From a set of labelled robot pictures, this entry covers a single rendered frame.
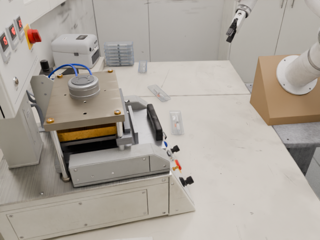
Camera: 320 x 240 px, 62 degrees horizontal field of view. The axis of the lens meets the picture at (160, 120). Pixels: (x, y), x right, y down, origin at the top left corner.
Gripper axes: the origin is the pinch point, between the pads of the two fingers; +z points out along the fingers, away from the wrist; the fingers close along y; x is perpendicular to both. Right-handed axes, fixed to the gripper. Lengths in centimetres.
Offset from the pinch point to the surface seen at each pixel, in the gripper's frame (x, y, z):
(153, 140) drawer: -11, -79, 66
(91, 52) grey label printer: 67, -13, 45
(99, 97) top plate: 4, -91, 62
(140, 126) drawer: -4, -75, 64
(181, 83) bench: 12.0, -1.0, 35.9
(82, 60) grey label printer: 70, -13, 52
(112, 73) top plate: 10, -80, 54
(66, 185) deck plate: 0, -92, 85
